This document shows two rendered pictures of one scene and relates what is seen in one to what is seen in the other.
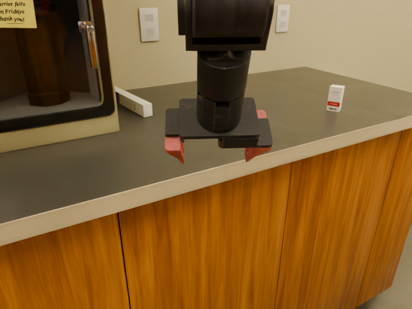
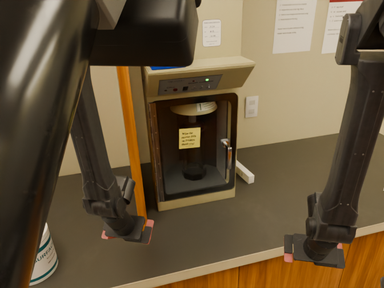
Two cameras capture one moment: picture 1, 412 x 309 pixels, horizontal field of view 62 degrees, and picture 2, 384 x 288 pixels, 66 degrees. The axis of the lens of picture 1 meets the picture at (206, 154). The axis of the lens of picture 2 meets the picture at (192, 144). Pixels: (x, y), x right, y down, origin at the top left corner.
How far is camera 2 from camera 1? 0.47 m
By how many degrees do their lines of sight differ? 14
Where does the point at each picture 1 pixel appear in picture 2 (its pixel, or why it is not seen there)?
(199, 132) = (304, 258)
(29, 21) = (196, 144)
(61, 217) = (214, 267)
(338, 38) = not seen: outside the picture
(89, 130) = (218, 196)
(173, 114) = (288, 239)
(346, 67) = not seen: outside the picture
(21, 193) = (190, 247)
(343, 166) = not seen: outside the picture
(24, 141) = (182, 203)
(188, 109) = (298, 241)
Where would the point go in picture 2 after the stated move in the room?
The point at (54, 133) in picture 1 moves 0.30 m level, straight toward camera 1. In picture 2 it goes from (198, 199) to (218, 256)
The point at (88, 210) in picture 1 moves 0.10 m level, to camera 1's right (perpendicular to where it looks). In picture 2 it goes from (227, 264) to (259, 270)
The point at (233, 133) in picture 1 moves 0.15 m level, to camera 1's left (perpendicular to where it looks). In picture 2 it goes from (323, 261) to (259, 251)
